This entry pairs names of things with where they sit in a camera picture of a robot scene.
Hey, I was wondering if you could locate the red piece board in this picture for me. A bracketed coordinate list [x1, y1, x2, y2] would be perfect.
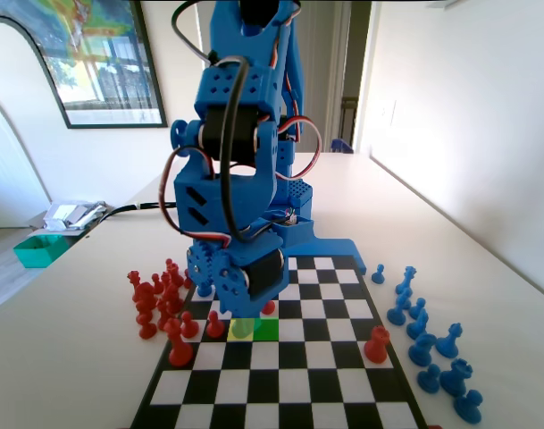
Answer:
[364, 324, 392, 364]

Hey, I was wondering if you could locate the blue chess piece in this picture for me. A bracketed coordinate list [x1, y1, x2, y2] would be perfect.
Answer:
[435, 323, 464, 359]
[453, 389, 484, 424]
[395, 288, 414, 314]
[386, 297, 409, 326]

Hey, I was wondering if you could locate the blue chess queen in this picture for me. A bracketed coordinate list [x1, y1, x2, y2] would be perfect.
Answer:
[396, 265, 420, 299]

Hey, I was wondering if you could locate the blue chess bishop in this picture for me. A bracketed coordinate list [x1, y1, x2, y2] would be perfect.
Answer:
[406, 310, 431, 341]

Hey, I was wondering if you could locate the blue chess knight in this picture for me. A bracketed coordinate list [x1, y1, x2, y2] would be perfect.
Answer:
[406, 332, 438, 366]

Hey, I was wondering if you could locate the black white chessboard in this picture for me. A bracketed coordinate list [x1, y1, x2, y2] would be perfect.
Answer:
[128, 255, 429, 429]

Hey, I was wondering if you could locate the cardboard box with papers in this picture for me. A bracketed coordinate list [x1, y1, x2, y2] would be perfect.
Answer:
[28, 199, 117, 239]

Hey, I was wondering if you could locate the green plastic box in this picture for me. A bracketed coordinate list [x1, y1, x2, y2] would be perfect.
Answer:
[13, 235, 68, 270]

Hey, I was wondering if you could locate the framed colourful poster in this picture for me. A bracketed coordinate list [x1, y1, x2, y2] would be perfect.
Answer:
[0, 0, 170, 130]

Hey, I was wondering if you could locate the white arched panel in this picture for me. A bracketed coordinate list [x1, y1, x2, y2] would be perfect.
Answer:
[0, 15, 71, 230]

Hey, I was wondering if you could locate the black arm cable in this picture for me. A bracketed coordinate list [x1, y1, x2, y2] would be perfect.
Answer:
[171, 0, 255, 245]

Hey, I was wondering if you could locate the blue printed base plate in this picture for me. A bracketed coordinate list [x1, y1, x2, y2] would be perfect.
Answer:
[278, 218, 367, 275]

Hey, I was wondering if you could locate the black table cable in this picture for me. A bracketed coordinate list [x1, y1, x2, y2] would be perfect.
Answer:
[100, 200, 180, 223]
[100, 203, 180, 223]

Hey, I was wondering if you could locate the red white servo wire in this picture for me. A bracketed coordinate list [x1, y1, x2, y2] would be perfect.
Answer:
[275, 114, 323, 182]
[157, 146, 234, 248]

